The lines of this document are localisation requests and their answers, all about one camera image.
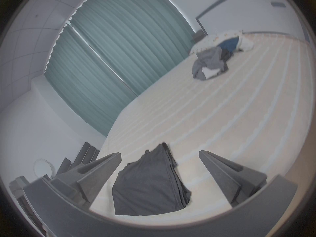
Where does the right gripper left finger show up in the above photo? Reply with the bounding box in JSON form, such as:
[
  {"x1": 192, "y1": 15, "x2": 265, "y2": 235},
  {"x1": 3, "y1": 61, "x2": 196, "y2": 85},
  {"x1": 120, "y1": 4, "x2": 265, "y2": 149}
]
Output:
[{"x1": 49, "y1": 152, "x2": 122, "y2": 204}]

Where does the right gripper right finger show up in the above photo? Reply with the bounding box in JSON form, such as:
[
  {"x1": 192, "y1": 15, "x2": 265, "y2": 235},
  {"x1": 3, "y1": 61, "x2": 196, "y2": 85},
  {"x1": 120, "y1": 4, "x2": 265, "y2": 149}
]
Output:
[{"x1": 199, "y1": 150, "x2": 267, "y2": 204}]

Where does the black T-shirt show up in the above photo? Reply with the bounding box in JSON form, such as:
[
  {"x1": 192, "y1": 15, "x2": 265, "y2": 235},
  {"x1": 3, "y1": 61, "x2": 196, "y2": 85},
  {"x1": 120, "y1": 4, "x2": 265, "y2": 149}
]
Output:
[{"x1": 112, "y1": 143, "x2": 192, "y2": 216}]

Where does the bed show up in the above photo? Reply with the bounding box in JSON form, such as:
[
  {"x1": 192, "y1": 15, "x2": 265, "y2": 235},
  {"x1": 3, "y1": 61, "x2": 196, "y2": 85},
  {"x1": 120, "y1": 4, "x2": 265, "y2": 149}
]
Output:
[{"x1": 89, "y1": 0, "x2": 316, "y2": 217}]

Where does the pile of clothes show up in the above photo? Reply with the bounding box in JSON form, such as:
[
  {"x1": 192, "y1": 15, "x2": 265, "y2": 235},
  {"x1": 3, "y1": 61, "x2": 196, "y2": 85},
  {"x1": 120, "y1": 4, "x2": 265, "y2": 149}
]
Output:
[{"x1": 192, "y1": 34, "x2": 255, "y2": 81}]

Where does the round white mirror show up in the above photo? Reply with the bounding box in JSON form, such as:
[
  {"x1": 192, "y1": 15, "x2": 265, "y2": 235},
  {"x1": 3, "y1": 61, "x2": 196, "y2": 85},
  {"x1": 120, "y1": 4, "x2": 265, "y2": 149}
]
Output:
[{"x1": 33, "y1": 159, "x2": 55, "y2": 180}]

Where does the blue-green curtain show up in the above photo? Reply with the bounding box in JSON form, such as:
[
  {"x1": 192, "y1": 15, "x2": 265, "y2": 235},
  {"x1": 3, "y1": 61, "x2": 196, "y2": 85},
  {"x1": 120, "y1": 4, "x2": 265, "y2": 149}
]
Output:
[
  {"x1": 44, "y1": 25, "x2": 139, "y2": 138},
  {"x1": 68, "y1": 0, "x2": 195, "y2": 97}
]

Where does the white printed pillow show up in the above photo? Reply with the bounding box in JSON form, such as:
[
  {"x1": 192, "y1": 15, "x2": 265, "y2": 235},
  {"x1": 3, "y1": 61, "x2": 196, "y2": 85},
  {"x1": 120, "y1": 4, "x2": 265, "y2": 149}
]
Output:
[{"x1": 190, "y1": 30, "x2": 243, "y2": 55}]

